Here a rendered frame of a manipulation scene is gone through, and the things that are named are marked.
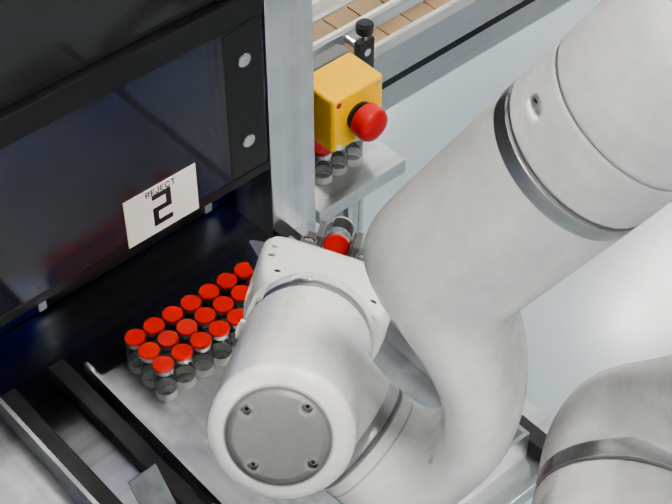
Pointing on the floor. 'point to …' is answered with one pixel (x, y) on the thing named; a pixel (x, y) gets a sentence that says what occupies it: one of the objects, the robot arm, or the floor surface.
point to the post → (285, 121)
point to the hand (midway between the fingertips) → (334, 252)
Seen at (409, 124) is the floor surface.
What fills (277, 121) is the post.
